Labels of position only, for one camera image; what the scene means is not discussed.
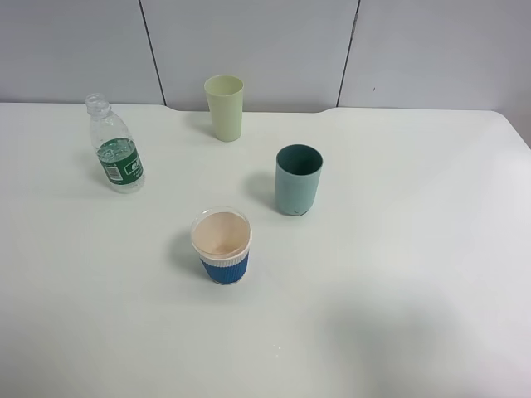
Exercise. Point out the teal plastic cup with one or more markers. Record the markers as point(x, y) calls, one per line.
point(297, 174)

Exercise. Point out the pale green plastic cup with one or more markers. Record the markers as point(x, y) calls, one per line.
point(225, 102)

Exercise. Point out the clear plastic water bottle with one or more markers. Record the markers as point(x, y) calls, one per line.
point(114, 146)

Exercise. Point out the blue sleeved glass cup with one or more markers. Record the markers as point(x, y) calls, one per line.
point(222, 238)

